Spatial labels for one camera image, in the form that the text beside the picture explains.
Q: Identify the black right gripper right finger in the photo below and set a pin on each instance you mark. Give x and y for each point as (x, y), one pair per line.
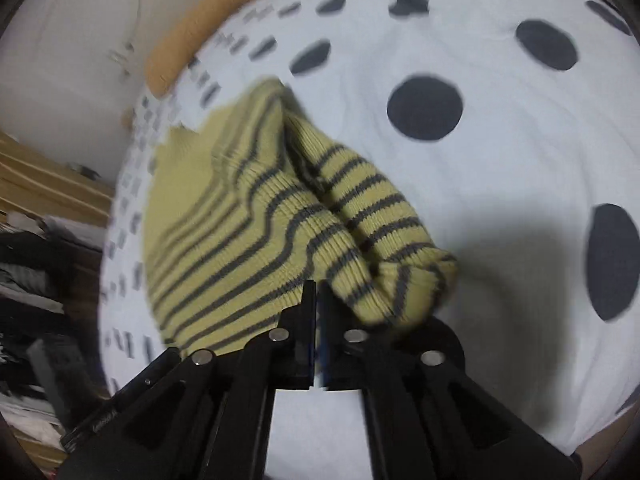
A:
(425, 418)

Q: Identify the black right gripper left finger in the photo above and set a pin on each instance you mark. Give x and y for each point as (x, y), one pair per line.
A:
(200, 417)

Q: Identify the yellow grey striped knit sweater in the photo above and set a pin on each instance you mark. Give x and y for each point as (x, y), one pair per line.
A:
(244, 211)

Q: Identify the wooden shelf with clutter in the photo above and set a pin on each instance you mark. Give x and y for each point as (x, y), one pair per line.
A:
(52, 230)

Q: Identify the white black-dotted bed cover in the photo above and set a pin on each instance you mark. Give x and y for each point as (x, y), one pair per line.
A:
(512, 126)

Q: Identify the orange knit pillow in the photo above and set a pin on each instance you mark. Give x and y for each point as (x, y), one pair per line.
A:
(176, 49)

